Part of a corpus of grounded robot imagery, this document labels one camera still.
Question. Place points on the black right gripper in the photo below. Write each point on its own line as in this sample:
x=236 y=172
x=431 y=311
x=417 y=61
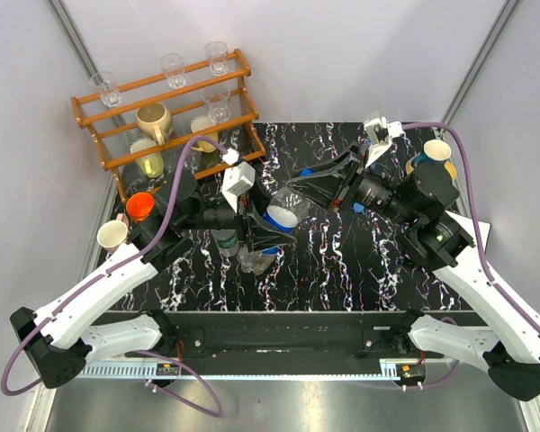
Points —
x=325 y=185

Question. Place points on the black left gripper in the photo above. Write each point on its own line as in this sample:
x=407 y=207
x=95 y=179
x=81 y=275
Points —
x=254 y=232

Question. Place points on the Pepsi bottle blue cap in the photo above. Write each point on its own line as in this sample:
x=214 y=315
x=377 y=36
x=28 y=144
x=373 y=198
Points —
x=285 y=211

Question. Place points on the dark blue Pepsi cap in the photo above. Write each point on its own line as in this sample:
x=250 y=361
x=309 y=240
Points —
x=306 y=172

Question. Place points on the green label water bottle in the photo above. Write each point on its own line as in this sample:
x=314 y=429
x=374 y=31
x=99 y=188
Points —
x=226 y=241

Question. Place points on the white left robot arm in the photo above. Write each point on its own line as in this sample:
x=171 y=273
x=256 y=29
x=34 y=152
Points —
x=61 y=338

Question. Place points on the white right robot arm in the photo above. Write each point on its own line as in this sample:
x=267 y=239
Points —
x=509 y=353

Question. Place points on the blue cup white inside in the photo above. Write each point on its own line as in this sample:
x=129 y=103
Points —
x=434 y=151

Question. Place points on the yellow mug on shelf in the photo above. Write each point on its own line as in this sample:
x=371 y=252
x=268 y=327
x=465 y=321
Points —
x=200 y=124

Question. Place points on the clear glass middle shelf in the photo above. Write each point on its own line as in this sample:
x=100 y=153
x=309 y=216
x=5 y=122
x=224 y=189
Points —
x=217 y=102

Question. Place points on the pale green mug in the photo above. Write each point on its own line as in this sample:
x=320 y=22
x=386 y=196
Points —
x=152 y=165

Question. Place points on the yellow saucer plate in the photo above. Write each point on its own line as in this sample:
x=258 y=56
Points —
x=449 y=167

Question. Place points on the orange mug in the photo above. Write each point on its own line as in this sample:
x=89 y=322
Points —
x=140 y=206

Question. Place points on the wooden three-tier shelf rack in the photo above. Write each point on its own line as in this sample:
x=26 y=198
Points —
x=115 y=129

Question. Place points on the beige ceramic mug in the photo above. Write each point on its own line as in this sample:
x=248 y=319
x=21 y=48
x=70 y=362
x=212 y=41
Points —
x=155 y=122

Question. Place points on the pink mug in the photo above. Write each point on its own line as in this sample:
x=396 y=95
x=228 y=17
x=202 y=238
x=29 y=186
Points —
x=113 y=233

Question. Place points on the clear glass top right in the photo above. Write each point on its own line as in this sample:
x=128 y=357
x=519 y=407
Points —
x=217 y=56

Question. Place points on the clear glass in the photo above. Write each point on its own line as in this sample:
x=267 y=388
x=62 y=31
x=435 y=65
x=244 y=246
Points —
x=217 y=56
x=106 y=87
x=173 y=68

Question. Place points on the clear glass top middle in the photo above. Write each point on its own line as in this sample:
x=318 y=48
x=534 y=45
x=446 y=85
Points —
x=173 y=68

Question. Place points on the clear glass top left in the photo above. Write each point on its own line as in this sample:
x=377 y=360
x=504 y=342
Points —
x=106 y=87

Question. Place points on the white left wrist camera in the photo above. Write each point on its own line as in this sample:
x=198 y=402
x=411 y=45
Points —
x=238 y=178

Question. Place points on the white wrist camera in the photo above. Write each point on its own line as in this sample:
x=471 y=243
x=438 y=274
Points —
x=238 y=178
x=381 y=134

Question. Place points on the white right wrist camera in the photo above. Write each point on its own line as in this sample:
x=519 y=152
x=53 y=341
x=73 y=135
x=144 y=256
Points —
x=381 y=134

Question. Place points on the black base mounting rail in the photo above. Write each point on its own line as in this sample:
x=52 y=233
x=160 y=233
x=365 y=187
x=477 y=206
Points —
x=281 y=344

